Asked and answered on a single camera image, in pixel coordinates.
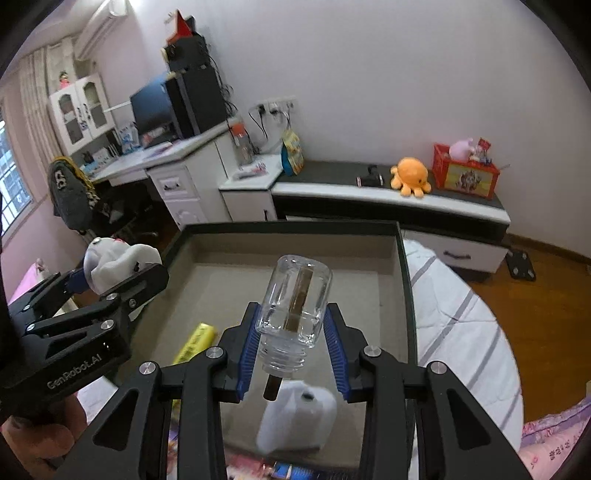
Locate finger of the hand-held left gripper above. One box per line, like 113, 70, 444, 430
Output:
7, 269, 95, 324
21, 263, 169, 365

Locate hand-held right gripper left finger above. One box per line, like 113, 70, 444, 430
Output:
58, 302, 262, 480

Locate small white side cabinet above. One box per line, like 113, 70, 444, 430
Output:
218, 154, 283, 222

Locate orange-capped plastic bottle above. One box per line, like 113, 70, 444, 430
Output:
231, 122, 254, 166

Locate white glass-door cabinet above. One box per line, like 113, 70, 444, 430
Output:
48, 73, 116, 158

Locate black power cable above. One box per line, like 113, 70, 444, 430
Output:
248, 105, 271, 139

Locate white plastic jug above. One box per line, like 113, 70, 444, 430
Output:
256, 379, 338, 453

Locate white air conditioner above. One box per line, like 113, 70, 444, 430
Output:
74, 0, 127, 58

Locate dark-rimmed beige storage box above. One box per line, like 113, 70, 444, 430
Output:
108, 220, 419, 472

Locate pink floral blanket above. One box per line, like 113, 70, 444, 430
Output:
517, 399, 591, 480

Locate red printed box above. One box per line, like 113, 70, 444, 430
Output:
433, 143, 501, 200

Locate black bathroom scale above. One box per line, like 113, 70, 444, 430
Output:
505, 247, 537, 281

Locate red snack packets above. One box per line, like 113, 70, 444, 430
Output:
468, 137, 495, 164

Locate white wall socket strip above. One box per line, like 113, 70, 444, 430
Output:
256, 95, 296, 114

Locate white cartoon figurine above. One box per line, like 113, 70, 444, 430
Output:
83, 237, 162, 294

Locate blue and yellow snack bag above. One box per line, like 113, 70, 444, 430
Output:
281, 129, 305, 177

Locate navy box with gold rim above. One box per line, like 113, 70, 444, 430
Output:
274, 462, 356, 480

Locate orange octopus plush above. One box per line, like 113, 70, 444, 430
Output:
390, 158, 432, 198

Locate red paper item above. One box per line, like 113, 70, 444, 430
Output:
168, 8, 195, 44

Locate beige curtain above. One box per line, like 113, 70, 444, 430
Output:
18, 39, 77, 160

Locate dark patterned jacket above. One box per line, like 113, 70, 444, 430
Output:
48, 157, 114, 232

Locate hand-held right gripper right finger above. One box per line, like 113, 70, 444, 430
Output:
323, 302, 532, 480

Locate white desk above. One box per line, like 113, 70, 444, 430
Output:
81, 117, 241, 232

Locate person's left hand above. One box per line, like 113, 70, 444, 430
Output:
0, 397, 89, 480

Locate pink plush toy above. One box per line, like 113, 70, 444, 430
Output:
450, 137, 476, 161

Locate small black dumbbell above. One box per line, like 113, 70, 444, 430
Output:
356, 165, 385, 188

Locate black office chair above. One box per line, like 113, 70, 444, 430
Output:
48, 157, 160, 245

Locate small packets and pens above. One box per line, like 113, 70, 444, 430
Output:
233, 159, 269, 181

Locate computer monitor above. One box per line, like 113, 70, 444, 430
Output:
129, 73, 178, 139

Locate black computer tower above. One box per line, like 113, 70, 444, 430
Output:
165, 69, 229, 139

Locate window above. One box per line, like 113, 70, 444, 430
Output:
0, 104, 35, 236

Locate low white and black cabinet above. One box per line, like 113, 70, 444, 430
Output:
270, 159, 512, 283

